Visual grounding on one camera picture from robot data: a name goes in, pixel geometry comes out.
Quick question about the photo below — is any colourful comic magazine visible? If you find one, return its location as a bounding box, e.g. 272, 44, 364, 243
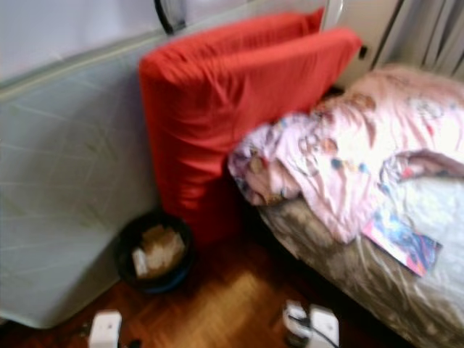
362, 210, 443, 278

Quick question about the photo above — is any pink cartoon print blanket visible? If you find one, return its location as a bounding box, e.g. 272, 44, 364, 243
228, 64, 464, 244

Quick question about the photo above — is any beige floral bedspread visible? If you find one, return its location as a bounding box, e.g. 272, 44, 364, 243
257, 174, 464, 348

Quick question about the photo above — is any crumpled brown paper waste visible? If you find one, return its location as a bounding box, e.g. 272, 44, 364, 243
136, 225, 186, 280

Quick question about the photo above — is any small white packet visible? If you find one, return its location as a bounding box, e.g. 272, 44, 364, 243
132, 248, 149, 278

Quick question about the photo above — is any black waste bin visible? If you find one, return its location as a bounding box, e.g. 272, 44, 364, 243
116, 210, 195, 294

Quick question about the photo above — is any red fabric cushion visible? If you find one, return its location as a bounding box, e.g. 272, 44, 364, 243
174, 7, 326, 55
139, 28, 363, 251

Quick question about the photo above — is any quilted pale green mattress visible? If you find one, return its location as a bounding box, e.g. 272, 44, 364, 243
0, 0, 343, 331

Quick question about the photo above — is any grey curtain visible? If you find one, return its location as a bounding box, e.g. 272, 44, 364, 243
381, 0, 464, 73

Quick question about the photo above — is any black round hoop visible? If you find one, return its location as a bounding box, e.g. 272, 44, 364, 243
154, 0, 187, 36

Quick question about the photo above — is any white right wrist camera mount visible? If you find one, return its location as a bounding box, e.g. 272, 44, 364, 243
309, 304, 340, 348

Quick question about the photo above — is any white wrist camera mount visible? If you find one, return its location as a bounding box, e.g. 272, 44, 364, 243
309, 304, 340, 348
91, 310, 123, 348

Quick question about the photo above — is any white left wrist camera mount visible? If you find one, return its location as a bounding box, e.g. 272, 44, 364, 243
91, 310, 123, 348

